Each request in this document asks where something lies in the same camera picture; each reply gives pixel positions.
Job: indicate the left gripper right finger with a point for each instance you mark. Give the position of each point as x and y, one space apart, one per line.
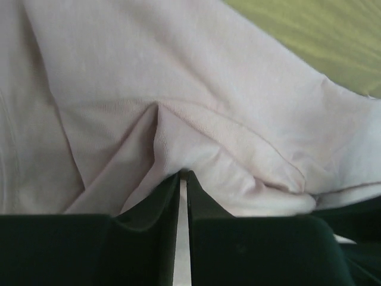
230 250

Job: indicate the pink t shirt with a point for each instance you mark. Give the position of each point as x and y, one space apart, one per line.
101 101

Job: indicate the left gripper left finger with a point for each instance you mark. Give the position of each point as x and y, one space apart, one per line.
134 248

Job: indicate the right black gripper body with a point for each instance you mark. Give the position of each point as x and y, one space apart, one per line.
360 223

